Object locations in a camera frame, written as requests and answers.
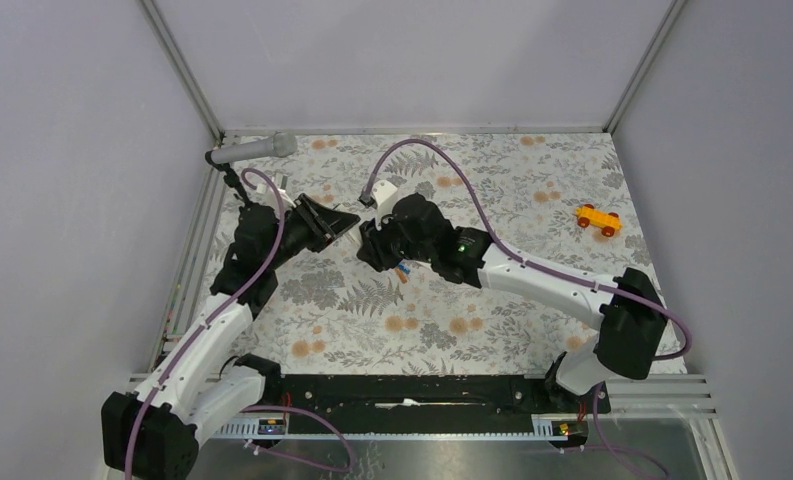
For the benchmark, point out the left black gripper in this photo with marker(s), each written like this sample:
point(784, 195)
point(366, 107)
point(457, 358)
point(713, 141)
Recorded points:
point(326, 225)

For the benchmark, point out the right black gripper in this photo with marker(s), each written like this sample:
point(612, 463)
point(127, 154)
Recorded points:
point(373, 250)

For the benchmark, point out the white remote control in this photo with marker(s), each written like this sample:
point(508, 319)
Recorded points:
point(354, 234)

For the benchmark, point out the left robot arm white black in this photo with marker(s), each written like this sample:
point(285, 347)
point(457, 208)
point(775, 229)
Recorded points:
point(157, 430)

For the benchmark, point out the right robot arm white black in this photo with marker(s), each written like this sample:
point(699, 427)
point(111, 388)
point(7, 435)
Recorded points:
point(624, 310)

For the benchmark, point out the grey microphone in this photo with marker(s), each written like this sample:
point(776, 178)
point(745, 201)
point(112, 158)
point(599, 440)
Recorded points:
point(279, 145)

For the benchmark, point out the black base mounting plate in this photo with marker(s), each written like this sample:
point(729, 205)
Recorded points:
point(428, 404)

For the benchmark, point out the floral patterned table mat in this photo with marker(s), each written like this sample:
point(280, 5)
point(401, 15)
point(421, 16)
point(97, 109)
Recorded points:
point(333, 314)

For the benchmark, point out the yellow toy car red wheels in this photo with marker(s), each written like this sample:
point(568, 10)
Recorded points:
point(608, 224)

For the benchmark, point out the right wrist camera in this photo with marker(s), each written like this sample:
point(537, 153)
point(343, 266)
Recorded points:
point(383, 196)

